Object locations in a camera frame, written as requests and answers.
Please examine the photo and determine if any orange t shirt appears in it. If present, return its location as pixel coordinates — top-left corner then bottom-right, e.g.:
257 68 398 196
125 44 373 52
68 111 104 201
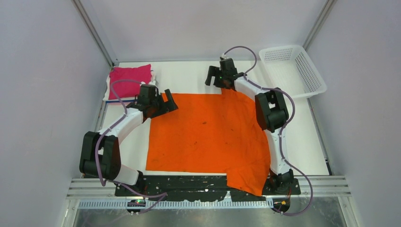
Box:
146 90 270 196

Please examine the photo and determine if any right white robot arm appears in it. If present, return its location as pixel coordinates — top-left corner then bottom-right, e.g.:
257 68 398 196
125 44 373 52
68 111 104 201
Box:
205 58 295 194

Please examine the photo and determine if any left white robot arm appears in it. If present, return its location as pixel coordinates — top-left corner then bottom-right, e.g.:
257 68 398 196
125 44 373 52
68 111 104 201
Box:
79 84 178 196

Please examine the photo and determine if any magenta folded t shirt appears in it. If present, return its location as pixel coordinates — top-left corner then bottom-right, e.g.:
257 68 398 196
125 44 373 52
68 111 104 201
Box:
108 64 153 101

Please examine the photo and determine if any white plastic laundry basket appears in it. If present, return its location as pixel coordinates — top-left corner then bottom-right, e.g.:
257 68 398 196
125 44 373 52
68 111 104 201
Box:
259 45 327 99

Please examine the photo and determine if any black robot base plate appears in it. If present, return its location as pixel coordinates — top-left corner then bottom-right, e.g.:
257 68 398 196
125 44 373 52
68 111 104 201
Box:
129 175 301 202

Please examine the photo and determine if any aluminium frame rail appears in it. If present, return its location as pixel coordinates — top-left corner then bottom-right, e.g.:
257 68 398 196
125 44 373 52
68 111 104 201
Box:
67 175 351 205

